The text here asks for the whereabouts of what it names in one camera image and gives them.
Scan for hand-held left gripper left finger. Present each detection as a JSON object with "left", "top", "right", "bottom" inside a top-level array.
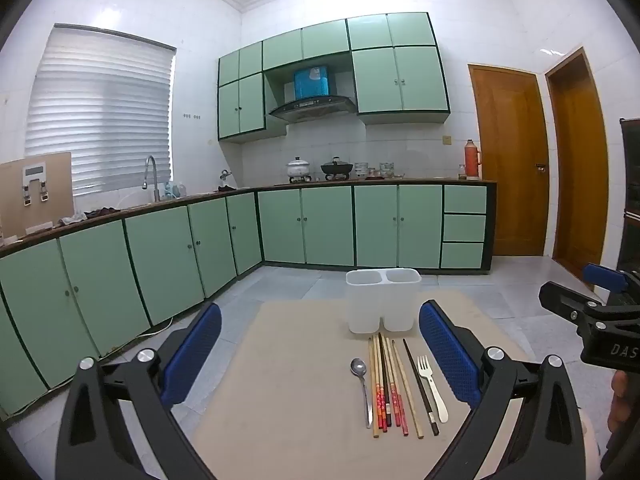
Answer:
[{"left": 54, "top": 302, "right": 223, "bottom": 480}]

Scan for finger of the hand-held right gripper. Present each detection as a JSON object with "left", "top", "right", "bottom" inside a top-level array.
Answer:
[
  {"left": 539, "top": 281, "right": 603, "bottom": 323},
  {"left": 582, "top": 262, "right": 632, "bottom": 291}
]

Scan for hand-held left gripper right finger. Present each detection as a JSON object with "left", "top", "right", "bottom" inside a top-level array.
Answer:
[{"left": 419, "top": 300, "right": 586, "bottom": 480}]

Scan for white handled fork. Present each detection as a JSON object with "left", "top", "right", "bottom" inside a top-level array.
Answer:
[{"left": 417, "top": 355, "right": 449, "bottom": 424}]

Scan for dark wooden chopstick metal end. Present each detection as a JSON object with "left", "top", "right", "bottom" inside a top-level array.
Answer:
[{"left": 402, "top": 339, "right": 440, "bottom": 436}]

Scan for plain bamboo chopstick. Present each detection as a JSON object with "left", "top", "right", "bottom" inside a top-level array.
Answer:
[
  {"left": 369, "top": 337, "right": 378, "bottom": 439},
  {"left": 391, "top": 339, "right": 425, "bottom": 440}
]

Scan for red printed bamboo chopstick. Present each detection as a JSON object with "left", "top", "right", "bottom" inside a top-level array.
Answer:
[
  {"left": 373, "top": 336, "right": 384, "bottom": 432},
  {"left": 388, "top": 339, "right": 409, "bottom": 436},
  {"left": 384, "top": 337, "right": 402, "bottom": 428}
]

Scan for dark red printed chopstick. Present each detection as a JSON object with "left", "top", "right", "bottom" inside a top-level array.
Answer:
[
  {"left": 381, "top": 334, "right": 393, "bottom": 427},
  {"left": 378, "top": 332, "right": 388, "bottom": 432}
]

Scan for white plastic utensil holder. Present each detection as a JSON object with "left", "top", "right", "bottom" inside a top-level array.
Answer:
[{"left": 346, "top": 268, "right": 421, "bottom": 335}]

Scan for metal spoon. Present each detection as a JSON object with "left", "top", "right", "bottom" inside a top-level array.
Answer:
[{"left": 350, "top": 358, "right": 374, "bottom": 429}]

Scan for person's right forearm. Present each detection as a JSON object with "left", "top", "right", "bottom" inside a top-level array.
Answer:
[{"left": 597, "top": 425, "right": 640, "bottom": 480}]

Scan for person's right hand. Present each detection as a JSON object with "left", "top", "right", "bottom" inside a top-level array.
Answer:
[{"left": 610, "top": 370, "right": 632, "bottom": 433}]

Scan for dark appliance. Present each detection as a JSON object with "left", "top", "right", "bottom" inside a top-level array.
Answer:
[{"left": 616, "top": 117, "right": 640, "bottom": 276}]

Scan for wooden door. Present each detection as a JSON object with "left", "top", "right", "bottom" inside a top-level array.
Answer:
[
  {"left": 545, "top": 47, "right": 611, "bottom": 291},
  {"left": 468, "top": 63, "right": 550, "bottom": 257}
]

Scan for red thermos flask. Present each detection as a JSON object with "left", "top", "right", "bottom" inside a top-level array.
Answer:
[{"left": 464, "top": 139, "right": 482, "bottom": 180}]

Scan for green lower kitchen cabinets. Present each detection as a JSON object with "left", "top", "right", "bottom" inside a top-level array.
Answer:
[{"left": 0, "top": 182, "right": 497, "bottom": 418}]

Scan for green kitchen cabinets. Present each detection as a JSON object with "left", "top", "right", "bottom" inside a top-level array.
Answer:
[
  {"left": 0, "top": 182, "right": 497, "bottom": 418},
  {"left": 217, "top": 12, "right": 451, "bottom": 143}
]

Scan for metal kitchen faucet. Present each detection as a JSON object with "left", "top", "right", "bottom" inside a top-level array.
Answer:
[{"left": 141, "top": 155, "right": 162, "bottom": 203}]

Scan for gas stove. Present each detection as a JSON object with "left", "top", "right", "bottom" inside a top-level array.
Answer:
[{"left": 287, "top": 172, "right": 351, "bottom": 184}]

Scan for black wok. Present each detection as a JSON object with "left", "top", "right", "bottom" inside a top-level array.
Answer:
[{"left": 320, "top": 156, "right": 355, "bottom": 176}]

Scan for cardboard board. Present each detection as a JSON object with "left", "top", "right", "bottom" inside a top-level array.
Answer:
[{"left": 0, "top": 152, "right": 75, "bottom": 241}]

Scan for white window blinds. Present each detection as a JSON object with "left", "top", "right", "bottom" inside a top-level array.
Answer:
[{"left": 25, "top": 24, "right": 177, "bottom": 193}]

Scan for green upper kitchen cabinets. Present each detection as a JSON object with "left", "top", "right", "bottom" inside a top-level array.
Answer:
[{"left": 217, "top": 12, "right": 451, "bottom": 143}]

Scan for range hood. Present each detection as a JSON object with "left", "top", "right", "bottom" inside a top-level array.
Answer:
[{"left": 268, "top": 96, "right": 358, "bottom": 123}]

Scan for blue box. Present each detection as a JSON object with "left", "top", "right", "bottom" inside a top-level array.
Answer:
[{"left": 293, "top": 64, "right": 331, "bottom": 101}]

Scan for white floor cable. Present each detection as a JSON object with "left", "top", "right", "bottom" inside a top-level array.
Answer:
[{"left": 100, "top": 316, "right": 176, "bottom": 357}]

